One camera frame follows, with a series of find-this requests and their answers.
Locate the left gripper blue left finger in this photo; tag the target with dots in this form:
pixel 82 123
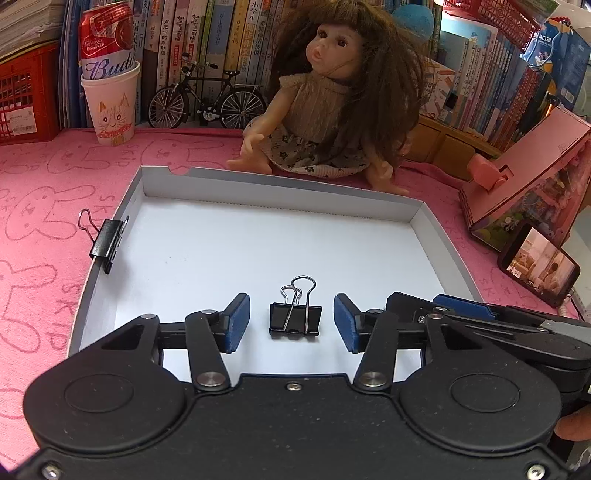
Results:
pixel 211 333

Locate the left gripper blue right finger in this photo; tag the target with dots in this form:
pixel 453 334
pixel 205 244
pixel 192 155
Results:
pixel 374 334

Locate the black binder clip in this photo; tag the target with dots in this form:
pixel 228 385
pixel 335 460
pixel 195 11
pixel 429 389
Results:
pixel 105 239
pixel 295 315

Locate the right hand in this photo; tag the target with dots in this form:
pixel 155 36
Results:
pixel 575 427

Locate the smartphone playing video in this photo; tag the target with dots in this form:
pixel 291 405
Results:
pixel 535 262

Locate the white cardboard tray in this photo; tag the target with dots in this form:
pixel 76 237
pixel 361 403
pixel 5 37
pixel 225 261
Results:
pixel 194 241

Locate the black binder clip on rim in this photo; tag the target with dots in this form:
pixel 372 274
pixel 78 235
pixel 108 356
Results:
pixel 105 239

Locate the pink triangular dollhouse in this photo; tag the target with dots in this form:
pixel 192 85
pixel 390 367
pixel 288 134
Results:
pixel 543 178

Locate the black miniature bicycle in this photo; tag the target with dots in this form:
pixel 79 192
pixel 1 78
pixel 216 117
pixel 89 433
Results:
pixel 234 107

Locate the brown-haired doll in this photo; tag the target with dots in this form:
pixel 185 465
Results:
pixel 348 84

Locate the white paper cat cup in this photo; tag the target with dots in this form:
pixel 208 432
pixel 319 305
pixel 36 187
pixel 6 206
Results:
pixel 111 102

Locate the blue cardboard box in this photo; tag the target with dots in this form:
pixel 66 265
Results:
pixel 559 51

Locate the red Budweiser can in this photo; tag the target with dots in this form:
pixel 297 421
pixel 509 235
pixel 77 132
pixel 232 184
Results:
pixel 105 36

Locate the red plastic crate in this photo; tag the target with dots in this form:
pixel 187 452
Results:
pixel 29 84

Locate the red plastic basket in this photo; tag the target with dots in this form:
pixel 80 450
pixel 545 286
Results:
pixel 517 20

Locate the stack of books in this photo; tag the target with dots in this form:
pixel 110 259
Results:
pixel 25 23

